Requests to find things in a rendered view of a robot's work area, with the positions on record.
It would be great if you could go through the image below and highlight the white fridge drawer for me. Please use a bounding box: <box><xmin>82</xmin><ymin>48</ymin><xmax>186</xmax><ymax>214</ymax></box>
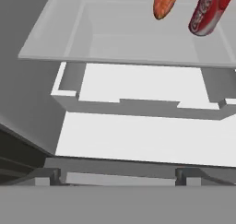
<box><xmin>50</xmin><ymin>61</ymin><xmax>236</xmax><ymax>121</ymax></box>

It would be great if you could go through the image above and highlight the red soda can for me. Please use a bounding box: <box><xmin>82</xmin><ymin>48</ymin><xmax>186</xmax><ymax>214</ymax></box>
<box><xmin>188</xmin><ymin>0</ymin><xmax>236</xmax><ymax>37</ymax></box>

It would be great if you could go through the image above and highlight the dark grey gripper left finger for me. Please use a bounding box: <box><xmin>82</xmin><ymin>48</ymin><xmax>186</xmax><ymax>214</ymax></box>
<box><xmin>8</xmin><ymin>168</ymin><xmax>62</xmax><ymax>187</ymax></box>

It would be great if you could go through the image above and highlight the glass fridge shelf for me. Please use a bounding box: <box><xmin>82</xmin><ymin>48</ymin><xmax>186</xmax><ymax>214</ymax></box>
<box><xmin>18</xmin><ymin>0</ymin><xmax>236</xmax><ymax>69</ymax></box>

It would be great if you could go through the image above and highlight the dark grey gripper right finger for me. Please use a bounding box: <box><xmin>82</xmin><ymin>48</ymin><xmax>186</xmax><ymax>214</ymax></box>
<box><xmin>174</xmin><ymin>167</ymin><xmax>231</xmax><ymax>187</ymax></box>

